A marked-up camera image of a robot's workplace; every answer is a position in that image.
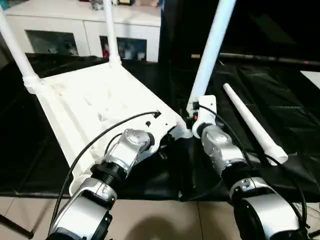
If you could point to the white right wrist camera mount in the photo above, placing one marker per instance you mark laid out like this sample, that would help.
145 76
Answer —
207 117

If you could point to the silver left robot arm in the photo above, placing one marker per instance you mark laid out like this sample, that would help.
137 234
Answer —
125 145

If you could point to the white flat board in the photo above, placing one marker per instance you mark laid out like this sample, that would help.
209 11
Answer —
311 78

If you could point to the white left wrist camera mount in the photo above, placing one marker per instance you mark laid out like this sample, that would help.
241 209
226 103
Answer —
160 125

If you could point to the small tan label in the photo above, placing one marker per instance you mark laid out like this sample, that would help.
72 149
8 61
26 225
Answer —
195 55

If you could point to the white plastic table top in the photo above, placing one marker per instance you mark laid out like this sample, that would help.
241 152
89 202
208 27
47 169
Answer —
100 100

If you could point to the large black backdrop sheet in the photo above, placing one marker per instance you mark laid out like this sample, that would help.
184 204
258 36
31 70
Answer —
262 25

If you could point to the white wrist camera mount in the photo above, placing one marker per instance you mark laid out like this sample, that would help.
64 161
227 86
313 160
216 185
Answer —
160 125
207 117

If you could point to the red cabinet item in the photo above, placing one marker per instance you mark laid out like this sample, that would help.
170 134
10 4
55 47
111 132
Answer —
106 51

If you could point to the white glass-door cabinet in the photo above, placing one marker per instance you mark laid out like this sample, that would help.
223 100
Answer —
62 22

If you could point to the long dark metal rod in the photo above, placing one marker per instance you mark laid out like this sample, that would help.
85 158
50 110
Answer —
262 58

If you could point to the white plastic table leg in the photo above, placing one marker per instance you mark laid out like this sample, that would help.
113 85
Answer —
250 117
111 32
17 50
212 50

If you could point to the dark patterned ornament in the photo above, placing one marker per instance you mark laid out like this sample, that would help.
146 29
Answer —
98 3

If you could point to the black plastic table mat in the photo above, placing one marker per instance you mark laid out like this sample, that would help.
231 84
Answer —
37 150

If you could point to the small white cup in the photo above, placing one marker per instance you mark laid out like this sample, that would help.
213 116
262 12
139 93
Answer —
140 55

